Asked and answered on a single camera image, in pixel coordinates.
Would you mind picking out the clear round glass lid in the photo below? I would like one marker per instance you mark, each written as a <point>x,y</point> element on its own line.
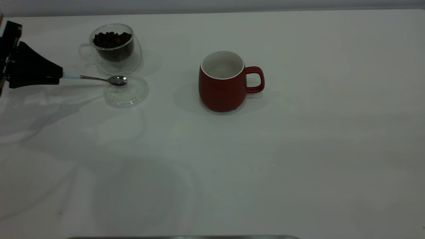
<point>132,96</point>

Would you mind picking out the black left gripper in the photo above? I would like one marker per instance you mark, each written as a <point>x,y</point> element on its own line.
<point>8,46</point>

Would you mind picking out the clear double-wall glass cup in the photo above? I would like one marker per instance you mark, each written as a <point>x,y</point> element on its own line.
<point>132,64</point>

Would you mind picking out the red ceramic mug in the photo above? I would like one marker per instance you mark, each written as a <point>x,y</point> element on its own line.
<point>222,93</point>

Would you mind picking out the dark coffee beans pile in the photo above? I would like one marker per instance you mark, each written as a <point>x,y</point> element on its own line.
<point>113,41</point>

